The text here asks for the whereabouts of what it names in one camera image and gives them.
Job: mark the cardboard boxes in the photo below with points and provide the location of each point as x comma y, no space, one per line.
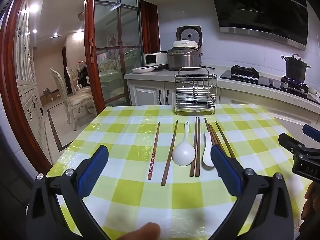
51,95

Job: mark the person's right hand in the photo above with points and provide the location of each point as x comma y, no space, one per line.
312,205

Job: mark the dark open rice cooker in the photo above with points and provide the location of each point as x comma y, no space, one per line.
188,33

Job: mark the black glass cooktop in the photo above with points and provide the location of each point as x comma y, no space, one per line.
265,81

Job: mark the red wooden door frame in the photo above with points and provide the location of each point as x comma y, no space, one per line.
12,80

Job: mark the small white oven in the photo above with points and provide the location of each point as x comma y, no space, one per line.
155,58

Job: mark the white speckled soup spoon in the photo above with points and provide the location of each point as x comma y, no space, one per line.
207,158

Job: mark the white plate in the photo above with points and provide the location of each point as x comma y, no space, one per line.
142,69

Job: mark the brown wooden chopstick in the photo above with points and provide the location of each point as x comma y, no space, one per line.
198,155
212,133
193,150
170,152
208,127
215,135
225,140

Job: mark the person's left hand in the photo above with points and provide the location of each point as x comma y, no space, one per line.
140,232

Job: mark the black burner grate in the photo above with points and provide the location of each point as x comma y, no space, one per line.
295,86

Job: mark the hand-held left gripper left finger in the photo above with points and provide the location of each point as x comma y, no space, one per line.
92,172

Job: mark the white dining chair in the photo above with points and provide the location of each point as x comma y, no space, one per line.
75,101
82,86

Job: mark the white ladle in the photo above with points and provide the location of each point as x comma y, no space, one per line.
183,153

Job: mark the red framed glass sliding door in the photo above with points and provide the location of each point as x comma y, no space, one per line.
110,42

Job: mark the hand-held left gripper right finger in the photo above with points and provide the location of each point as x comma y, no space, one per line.
225,170

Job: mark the white kitchen base cabinet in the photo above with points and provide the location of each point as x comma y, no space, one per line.
147,93

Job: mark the black range hood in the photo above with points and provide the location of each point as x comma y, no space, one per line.
260,7

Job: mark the green checked tablecloth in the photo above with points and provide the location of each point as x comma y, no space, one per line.
140,200

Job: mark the white wall cabinet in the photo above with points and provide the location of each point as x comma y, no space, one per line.
30,92

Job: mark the floral patterned wooden chopstick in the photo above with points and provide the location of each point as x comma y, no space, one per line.
153,158

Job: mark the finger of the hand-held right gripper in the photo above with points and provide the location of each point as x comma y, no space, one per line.
291,143
312,132

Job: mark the silver cooking pot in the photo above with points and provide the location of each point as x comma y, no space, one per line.
182,60

